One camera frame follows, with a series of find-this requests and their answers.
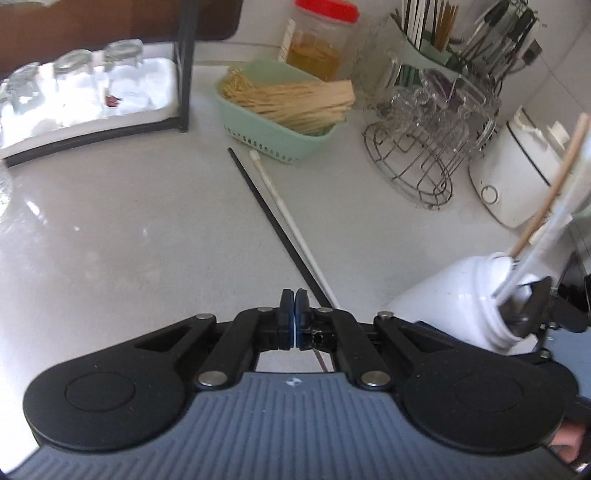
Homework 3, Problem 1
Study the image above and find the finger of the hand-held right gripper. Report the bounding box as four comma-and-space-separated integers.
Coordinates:
536, 288, 591, 334

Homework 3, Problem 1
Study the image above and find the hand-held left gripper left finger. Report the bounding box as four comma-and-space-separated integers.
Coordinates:
134, 288, 296, 388

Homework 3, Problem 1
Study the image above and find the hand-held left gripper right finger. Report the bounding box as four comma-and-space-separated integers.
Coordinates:
296, 288, 462, 389

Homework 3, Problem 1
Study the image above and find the silver metal spoon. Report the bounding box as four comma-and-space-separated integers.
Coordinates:
502, 276, 552, 337

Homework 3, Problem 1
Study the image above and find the white chopstick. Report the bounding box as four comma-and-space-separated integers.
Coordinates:
250, 149, 341, 309
494, 138, 591, 298

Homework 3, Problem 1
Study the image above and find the black chopstick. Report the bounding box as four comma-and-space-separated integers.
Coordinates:
228, 147, 334, 372

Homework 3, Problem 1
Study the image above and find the wooden chopstick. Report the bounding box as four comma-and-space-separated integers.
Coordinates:
509, 112, 591, 258

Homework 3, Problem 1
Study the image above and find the white ceramic mug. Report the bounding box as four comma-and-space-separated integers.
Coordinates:
383, 253, 552, 356

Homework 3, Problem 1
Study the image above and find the row of hanging kitchen utensils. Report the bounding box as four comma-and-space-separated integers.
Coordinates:
462, 0, 543, 84

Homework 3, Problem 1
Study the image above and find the person's right hand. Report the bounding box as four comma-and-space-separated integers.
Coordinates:
549, 427, 585, 462

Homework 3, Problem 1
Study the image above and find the white electric cooker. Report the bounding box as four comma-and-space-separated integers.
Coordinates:
468, 107, 583, 229

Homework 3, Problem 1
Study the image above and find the green plastic basket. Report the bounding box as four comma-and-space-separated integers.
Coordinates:
215, 60, 354, 164

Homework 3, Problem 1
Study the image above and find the bundle of dried noodles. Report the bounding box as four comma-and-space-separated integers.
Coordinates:
222, 69, 356, 137

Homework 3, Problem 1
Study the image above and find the white drying tray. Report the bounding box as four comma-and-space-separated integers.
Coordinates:
0, 58, 181, 160

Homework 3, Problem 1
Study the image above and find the tall textured glass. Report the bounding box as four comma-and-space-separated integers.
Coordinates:
353, 23, 402, 109

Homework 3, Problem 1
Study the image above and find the plastic jar red lid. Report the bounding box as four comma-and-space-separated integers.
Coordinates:
279, 0, 361, 81

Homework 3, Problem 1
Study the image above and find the purple lidded cup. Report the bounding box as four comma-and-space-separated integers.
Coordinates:
422, 69, 462, 100

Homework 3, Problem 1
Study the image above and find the green utensil drainer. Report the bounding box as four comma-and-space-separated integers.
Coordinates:
385, 9, 467, 88

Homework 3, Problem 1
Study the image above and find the clear drinking glass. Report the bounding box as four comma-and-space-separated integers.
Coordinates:
4, 65, 42, 116
52, 50, 100, 106
104, 39, 147, 99

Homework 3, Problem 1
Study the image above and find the bunch of assorted chopsticks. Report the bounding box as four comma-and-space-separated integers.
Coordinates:
402, 0, 460, 51

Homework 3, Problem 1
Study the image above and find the wire glass rack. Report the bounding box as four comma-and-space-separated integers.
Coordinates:
362, 69, 502, 208

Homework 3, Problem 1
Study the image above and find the black wall socket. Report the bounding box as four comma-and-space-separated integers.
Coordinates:
519, 38, 544, 65

